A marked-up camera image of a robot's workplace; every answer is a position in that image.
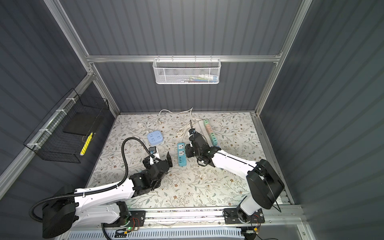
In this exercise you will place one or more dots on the light blue round socket hub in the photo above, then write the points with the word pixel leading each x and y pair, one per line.
pixel 155 138

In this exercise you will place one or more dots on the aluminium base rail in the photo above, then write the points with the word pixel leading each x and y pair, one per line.
pixel 290 215

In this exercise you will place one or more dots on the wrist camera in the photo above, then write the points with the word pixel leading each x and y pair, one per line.
pixel 192 131
pixel 154 153

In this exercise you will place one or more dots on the white multicolour power strip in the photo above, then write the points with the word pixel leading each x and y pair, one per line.
pixel 203 131

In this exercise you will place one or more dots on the teal tower power strip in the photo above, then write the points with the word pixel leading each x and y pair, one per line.
pixel 182 158

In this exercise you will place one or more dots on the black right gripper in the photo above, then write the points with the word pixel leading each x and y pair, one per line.
pixel 188 150

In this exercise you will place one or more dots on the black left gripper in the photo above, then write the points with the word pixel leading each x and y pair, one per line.
pixel 169 163

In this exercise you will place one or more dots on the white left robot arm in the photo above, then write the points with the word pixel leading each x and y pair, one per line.
pixel 101 205

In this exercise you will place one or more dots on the white wire mesh basket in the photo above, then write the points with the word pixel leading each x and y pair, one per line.
pixel 187 73

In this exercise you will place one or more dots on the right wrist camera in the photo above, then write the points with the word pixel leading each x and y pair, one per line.
pixel 192 131

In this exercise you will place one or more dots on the yellow marker pen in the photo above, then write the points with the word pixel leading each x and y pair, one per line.
pixel 86 144

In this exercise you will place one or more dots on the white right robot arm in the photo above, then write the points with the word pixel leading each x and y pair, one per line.
pixel 264 183

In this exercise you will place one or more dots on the black wire wall basket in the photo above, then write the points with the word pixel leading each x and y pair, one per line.
pixel 62 136

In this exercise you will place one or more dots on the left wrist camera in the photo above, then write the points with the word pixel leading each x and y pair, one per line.
pixel 154 153

